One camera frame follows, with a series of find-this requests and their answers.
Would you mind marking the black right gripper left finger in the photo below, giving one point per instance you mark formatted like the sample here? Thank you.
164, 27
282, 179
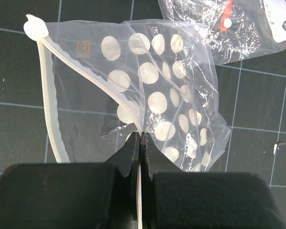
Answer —
73, 195

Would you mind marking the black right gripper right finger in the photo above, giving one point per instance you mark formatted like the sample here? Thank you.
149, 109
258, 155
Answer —
174, 199

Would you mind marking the clear polka dot zip bag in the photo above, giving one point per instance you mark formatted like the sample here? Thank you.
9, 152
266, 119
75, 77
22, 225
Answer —
159, 75

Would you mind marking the crumpled clear zip bag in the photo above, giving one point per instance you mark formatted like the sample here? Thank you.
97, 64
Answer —
237, 29

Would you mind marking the black grid cutting mat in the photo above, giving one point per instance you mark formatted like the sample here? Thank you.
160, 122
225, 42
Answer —
252, 92

